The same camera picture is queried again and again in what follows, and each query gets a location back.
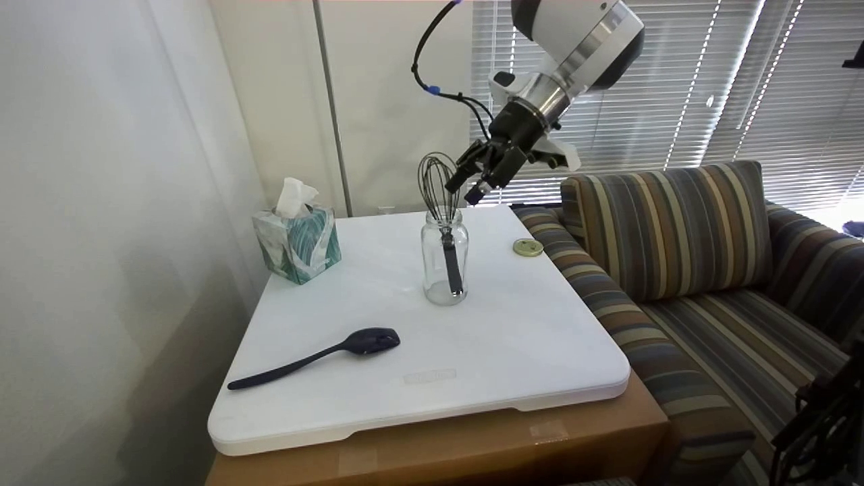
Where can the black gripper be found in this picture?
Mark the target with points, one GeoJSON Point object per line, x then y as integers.
{"type": "Point", "coordinates": [489, 165]}

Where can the black wire whisk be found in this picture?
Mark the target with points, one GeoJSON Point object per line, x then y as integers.
{"type": "Point", "coordinates": [433, 175]}

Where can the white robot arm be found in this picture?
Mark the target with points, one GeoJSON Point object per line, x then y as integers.
{"type": "Point", "coordinates": [587, 48]}

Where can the clear glass bottle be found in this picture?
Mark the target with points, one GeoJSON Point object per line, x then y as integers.
{"type": "Point", "coordinates": [445, 253]}

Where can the white foam board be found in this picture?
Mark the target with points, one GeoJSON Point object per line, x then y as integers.
{"type": "Point", "coordinates": [519, 341]}

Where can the striped sofa cushion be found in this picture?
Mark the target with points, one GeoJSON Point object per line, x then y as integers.
{"type": "Point", "coordinates": [673, 233]}

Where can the green patterned tissue box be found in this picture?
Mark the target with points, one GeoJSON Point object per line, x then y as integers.
{"type": "Point", "coordinates": [298, 237]}

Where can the dark blue spatula spoon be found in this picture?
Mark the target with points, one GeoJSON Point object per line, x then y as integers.
{"type": "Point", "coordinates": [361, 344]}

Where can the white window blinds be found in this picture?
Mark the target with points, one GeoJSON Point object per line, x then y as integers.
{"type": "Point", "coordinates": [780, 83]}

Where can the brown wooden table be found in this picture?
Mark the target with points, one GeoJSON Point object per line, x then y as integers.
{"type": "Point", "coordinates": [492, 449]}

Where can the striped sofa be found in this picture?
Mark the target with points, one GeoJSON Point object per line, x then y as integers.
{"type": "Point", "coordinates": [728, 365]}

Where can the black tripod stand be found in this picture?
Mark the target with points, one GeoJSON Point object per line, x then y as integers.
{"type": "Point", "coordinates": [821, 443]}

